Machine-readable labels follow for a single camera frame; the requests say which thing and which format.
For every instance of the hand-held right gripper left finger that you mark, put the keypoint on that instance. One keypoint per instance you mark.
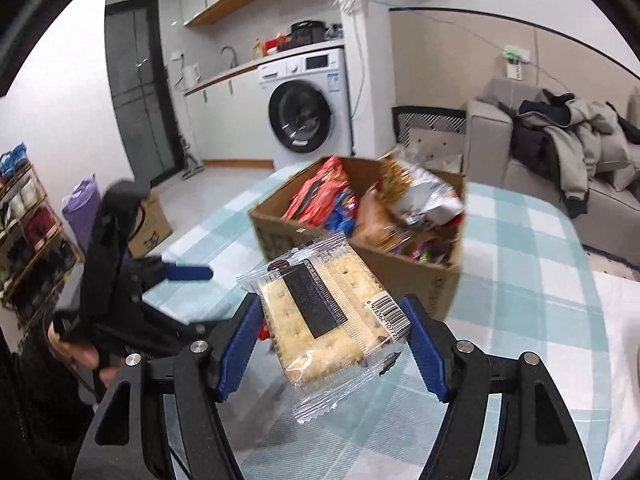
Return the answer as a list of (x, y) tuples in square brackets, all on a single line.
[(240, 345)]

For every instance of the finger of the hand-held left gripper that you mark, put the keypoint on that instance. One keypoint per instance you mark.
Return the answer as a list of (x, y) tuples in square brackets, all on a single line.
[(190, 273), (175, 322)]

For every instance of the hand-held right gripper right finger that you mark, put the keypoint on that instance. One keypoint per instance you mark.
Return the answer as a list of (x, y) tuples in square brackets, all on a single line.
[(425, 350)]

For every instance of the clear cracker packet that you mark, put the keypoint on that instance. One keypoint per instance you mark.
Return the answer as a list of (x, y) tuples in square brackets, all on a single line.
[(300, 345)]

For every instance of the purple candy bag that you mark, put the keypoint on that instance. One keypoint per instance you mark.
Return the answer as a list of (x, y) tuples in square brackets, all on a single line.
[(425, 250)]

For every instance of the orange bread packet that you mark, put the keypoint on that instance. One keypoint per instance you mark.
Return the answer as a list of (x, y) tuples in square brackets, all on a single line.
[(372, 220)]

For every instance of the long red cookie packet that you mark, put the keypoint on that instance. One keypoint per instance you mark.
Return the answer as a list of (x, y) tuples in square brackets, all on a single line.
[(310, 200)]

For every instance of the silver orange snack bag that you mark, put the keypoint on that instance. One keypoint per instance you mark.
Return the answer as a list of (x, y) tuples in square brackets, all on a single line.
[(425, 195)]

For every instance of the blue cookie packet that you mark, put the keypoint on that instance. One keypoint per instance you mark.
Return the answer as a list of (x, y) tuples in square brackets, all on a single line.
[(345, 208)]

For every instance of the short red cookie packet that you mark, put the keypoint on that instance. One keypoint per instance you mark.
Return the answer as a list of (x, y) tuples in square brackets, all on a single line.
[(332, 170)]

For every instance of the person's left forearm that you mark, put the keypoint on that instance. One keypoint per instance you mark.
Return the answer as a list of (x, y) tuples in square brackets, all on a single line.
[(40, 410)]

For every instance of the person's left hand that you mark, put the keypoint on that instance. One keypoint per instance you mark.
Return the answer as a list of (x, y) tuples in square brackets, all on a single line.
[(75, 355)]

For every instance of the small cardboard box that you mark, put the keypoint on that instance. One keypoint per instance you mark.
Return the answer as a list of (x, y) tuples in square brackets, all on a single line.
[(152, 225)]

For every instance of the purple rolled mat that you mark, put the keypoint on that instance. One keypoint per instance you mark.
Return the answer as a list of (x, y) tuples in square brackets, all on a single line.
[(80, 215)]

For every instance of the wooden shoe rack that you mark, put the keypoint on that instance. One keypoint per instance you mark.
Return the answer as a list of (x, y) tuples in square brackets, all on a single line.
[(30, 240)]

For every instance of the checkered tablecloth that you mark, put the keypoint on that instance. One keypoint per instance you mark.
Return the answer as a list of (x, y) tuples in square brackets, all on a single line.
[(525, 260)]

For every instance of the dark glass door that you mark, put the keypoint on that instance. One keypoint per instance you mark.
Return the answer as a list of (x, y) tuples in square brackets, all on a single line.
[(140, 90)]

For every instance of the white washing machine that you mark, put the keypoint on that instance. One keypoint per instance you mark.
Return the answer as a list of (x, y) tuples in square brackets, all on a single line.
[(305, 105)]

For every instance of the metal faucet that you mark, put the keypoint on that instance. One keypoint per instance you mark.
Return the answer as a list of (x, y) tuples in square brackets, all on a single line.
[(230, 55)]

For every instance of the black patterned chair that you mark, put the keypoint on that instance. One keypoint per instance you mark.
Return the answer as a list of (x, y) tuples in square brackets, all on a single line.
[(430, 125)]

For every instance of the grey sofa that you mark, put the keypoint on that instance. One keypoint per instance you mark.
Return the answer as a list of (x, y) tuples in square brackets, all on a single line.
[(615, 200)]

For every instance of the pile of jackets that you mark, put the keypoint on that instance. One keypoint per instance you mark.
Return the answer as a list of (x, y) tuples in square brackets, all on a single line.
[(575, 140)]

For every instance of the black cooking pot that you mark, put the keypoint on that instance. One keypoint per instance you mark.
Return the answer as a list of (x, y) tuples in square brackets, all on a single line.
[(307, 34)]

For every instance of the wooden wall shelf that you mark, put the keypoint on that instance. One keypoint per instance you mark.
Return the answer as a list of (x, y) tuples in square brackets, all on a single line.
[(225, 5)]

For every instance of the green wall plug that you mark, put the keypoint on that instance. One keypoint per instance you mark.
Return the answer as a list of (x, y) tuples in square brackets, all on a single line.
[(516, 57)]

